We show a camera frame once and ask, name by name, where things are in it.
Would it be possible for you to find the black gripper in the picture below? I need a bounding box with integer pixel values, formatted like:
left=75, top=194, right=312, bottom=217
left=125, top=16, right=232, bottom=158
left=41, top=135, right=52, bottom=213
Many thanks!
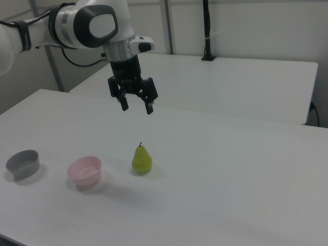
left=107, top=55, right=159, bottom=115

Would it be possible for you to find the green pear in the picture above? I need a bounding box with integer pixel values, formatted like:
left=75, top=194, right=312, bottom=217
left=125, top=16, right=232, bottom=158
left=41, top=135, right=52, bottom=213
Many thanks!
left=131, top=142, right=154, bottom=174

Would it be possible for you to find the pink plastic bowl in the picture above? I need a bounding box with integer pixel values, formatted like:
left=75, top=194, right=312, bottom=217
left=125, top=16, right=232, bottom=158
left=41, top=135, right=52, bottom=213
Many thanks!
left=67, top=156, right=103, bottom=187

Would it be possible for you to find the grey plastic bowl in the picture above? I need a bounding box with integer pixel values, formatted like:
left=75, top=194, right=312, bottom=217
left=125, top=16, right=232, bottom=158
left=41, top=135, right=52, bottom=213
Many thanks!
left=6, top=150, right=40, bottom=179

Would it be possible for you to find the white rear table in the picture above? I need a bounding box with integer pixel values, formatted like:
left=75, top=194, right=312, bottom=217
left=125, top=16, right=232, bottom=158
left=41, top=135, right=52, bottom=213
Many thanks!
left=69, top=52, right=319, bottom=126

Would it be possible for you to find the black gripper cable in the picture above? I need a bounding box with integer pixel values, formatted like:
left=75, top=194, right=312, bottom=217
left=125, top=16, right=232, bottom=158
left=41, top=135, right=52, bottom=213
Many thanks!
left=60, top=47, right=111, bottom=68

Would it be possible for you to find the black clamped camera pole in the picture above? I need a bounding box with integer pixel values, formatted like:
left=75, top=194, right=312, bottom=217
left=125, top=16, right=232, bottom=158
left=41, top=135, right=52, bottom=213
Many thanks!
left=200, top=0, right=217, bottom=62

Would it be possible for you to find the black strap on arm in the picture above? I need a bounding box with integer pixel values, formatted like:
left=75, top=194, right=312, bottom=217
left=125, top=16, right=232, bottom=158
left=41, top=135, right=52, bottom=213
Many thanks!
left=13, top=20, right=33, bottom=52

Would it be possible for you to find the black cable at table edge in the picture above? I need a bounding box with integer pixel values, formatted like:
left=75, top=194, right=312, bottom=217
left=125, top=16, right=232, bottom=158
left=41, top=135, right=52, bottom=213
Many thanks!
left=309, top=101, right=321, bottom=127

